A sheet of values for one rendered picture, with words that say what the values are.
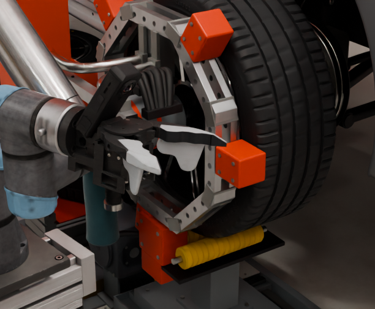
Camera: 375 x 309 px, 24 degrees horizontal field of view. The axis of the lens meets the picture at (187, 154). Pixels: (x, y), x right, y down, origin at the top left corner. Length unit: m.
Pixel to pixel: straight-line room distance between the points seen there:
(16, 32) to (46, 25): 1.07
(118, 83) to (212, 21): 0.83
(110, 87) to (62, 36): 1.38
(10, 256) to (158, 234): 0.69
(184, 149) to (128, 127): 0.08
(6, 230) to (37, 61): 0.38
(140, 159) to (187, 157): 0.14
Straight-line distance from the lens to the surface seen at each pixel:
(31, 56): 1.41
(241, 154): 1.93
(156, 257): 2.33
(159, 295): 2.63
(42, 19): 2.49
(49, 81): 1.41
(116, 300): 2.72
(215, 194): 2.02
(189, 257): 2.24
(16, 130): 1.27
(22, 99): 1.27
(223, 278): 2.49
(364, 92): 4.75
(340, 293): 3.08
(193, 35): 1.95
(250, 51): 1.98
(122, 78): 1.14
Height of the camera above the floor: 1.72
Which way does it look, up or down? 26 degrees down
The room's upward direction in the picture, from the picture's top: straight up
